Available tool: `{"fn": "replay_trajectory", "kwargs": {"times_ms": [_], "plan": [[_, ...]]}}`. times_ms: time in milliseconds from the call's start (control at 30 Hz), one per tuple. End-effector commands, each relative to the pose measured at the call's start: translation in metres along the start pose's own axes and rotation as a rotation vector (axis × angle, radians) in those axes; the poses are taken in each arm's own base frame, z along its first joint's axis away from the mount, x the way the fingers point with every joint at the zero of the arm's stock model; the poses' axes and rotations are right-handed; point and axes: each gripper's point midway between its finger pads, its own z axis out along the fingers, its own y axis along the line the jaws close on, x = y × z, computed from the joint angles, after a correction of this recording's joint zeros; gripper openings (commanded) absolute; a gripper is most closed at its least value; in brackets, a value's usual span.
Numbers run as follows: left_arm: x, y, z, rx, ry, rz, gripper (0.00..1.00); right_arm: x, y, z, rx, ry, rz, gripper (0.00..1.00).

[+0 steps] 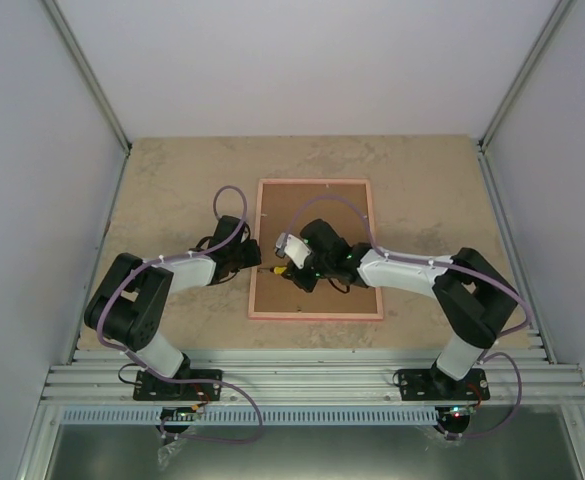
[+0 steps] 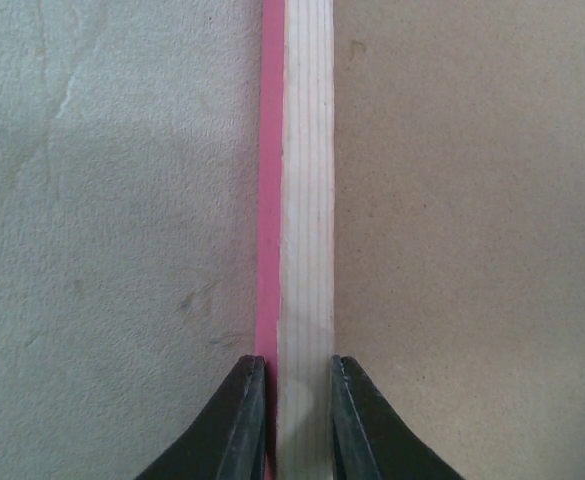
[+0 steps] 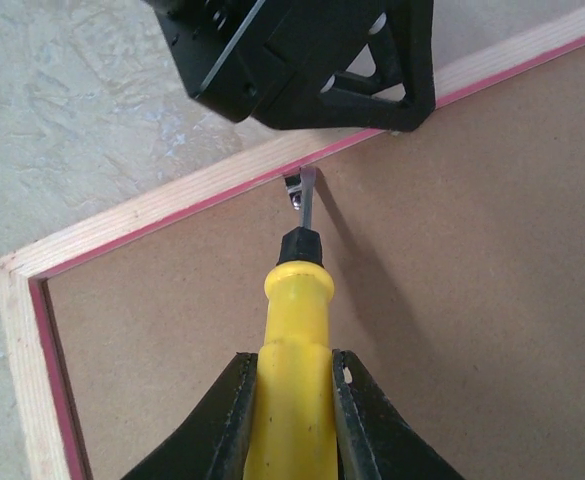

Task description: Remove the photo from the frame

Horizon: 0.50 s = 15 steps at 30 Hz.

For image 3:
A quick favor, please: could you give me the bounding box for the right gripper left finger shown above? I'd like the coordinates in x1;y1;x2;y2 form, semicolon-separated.
125;353;258;479

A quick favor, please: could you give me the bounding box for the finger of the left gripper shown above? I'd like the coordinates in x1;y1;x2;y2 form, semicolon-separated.
320;1;436;132

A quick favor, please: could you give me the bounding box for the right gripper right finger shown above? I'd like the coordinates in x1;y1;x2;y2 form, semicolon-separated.
332;349;462;479

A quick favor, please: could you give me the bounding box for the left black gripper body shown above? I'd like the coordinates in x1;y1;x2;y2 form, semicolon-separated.
141;0;333;131

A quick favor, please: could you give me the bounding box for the yellow handled screwdriver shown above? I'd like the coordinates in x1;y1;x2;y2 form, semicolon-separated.
243;167;338;479

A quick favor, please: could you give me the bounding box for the pink wooden photo frame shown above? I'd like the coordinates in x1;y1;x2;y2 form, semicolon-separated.
0;1;585;479

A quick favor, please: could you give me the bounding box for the metal frame retaining clip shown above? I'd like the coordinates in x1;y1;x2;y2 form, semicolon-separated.
284;173;302;210

